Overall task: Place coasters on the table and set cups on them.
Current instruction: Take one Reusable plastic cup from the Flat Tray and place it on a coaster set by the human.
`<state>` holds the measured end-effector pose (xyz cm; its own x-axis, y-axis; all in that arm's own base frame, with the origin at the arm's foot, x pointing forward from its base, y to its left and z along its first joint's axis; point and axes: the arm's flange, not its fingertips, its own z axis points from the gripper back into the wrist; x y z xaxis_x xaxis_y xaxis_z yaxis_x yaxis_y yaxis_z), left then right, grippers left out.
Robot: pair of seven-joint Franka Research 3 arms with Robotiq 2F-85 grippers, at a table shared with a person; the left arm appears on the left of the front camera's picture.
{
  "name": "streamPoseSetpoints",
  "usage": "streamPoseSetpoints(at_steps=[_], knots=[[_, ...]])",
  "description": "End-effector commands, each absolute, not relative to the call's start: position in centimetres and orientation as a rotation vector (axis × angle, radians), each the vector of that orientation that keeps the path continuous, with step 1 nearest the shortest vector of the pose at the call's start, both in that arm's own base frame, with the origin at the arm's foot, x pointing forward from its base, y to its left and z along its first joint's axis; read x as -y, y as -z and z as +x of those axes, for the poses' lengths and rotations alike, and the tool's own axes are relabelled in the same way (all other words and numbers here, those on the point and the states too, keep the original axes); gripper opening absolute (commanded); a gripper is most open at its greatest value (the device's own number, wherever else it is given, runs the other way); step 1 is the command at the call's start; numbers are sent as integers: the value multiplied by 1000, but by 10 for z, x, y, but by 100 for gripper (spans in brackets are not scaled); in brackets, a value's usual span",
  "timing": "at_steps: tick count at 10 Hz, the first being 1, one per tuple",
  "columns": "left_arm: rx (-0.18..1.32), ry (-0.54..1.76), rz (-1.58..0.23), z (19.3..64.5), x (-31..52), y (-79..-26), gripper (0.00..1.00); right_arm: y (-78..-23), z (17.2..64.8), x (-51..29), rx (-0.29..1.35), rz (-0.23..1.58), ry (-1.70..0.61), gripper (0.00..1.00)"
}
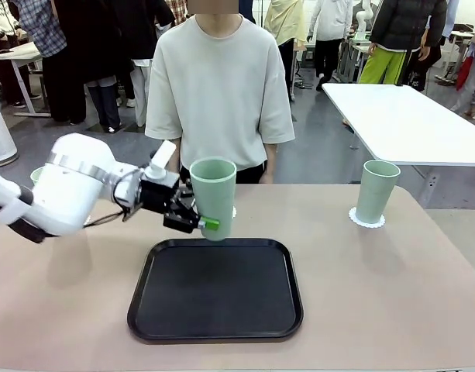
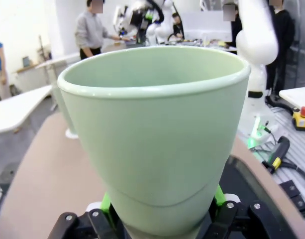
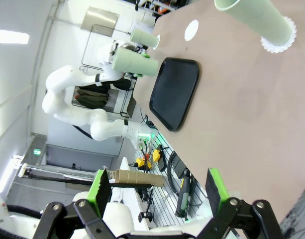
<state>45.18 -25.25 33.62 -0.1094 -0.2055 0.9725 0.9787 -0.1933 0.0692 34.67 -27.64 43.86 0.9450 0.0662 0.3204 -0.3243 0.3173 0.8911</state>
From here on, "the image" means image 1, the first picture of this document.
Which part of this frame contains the person in white trousers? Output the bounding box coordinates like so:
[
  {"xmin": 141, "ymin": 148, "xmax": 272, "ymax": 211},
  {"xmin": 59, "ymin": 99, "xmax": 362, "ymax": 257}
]
[{"xmin": 116, "ymin": 0, "xmax": 177, "ymax": 133}]

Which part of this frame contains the person in black printed trousers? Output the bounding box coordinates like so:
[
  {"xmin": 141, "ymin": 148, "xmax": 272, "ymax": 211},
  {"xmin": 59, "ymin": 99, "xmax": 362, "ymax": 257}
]
[{"xmin": 406, "ymin": 36, "xmax": 444, "ymax": 93}]

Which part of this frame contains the black plastic serving tray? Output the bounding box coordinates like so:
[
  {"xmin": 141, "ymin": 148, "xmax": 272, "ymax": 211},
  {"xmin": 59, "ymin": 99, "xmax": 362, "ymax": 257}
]
[{"xmin": 126, "ymin": 237, "xmax": 305, "ymax": 343}]

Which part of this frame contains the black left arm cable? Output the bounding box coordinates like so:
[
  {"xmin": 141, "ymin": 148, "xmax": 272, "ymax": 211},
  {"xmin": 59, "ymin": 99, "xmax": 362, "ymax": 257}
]
[{"xmin": 84, "ymin": 169, "xmax": 146, "ymax": 228}]

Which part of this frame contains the large white table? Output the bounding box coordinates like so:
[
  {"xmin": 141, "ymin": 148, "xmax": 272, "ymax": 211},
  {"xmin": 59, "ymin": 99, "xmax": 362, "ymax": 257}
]
[{"xmin": 321, "ymin": 81, "xmax": 475, "ymax": 210}]

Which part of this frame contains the person with red bag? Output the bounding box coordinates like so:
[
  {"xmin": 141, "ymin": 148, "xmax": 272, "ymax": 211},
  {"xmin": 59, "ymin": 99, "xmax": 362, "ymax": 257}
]
[{"xmin": 449, "ymin": 22, "xmax": 475, "ymax": 120}]

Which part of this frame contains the person in long black coat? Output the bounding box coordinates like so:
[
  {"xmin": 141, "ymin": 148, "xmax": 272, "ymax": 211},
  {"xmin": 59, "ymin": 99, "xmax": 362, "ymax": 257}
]
[{"xmin": 53, "ymin": 0, "xmax": 136, "ymax": 135}]

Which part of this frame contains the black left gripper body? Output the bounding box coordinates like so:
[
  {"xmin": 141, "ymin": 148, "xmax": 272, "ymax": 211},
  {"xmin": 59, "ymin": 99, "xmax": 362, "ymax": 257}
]
[{"xmin": 139, "ymin": 171, "xmax": 182, "ymax": 215}]

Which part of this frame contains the person in lime green trousers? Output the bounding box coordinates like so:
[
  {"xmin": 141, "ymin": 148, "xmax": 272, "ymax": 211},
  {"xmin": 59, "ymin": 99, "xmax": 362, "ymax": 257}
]
[{"xmin": 356, "ymin": 0, "xmax": 449, "ymax": 86}]

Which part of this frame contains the person's left forearm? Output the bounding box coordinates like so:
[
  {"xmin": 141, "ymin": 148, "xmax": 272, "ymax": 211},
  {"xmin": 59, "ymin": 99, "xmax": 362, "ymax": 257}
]
[{"xmin": 263, "ymin": 142, "xmax": 280, "ymax": 177}]

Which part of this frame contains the person in white jacket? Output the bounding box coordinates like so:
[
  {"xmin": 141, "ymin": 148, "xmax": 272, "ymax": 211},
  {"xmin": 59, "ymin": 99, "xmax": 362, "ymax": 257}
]
[{"xmin": 307, "ymin": 0, "xmax": 355, "ymax": 93}]

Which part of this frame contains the person in plaid shirt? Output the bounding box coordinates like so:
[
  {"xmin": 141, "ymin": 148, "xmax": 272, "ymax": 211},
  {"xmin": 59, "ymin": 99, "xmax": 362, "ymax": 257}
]
[{"xmin": 12, "ymin": 0, "xmax": 88, "ymax": 126}]

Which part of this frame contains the person in yellow garment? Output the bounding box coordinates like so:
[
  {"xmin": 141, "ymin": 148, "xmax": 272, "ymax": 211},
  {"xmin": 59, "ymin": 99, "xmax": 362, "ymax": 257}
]
[{"xmin": 263, "ymin": 0, "xmax": 308, "ymax": 47}]

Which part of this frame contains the person in patterned sweater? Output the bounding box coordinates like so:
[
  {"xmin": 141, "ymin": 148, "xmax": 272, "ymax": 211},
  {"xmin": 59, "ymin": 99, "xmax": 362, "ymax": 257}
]
[{"xmin": 0, "ymin": 0, "xmax": 27, "ymax": 110}]

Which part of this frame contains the white standing desk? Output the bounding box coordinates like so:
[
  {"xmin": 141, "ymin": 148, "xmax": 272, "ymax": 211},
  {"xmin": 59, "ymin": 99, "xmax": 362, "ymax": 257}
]
[{"xmin": 0, "ymin": 40, "xmax": 53, "ymax": 118}]

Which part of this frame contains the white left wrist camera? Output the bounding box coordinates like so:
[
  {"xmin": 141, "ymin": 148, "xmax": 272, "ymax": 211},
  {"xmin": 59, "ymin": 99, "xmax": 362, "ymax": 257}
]
[{"xmin": 143, "ymin": 139, "xmax": 177, "ymax": 180}]

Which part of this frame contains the person in beige sweater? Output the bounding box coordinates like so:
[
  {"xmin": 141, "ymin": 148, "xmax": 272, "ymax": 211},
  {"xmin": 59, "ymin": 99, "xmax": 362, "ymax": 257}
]
[{"xmin": 144, "ymin": 0, "xmax": 297, "ymax": 184}]

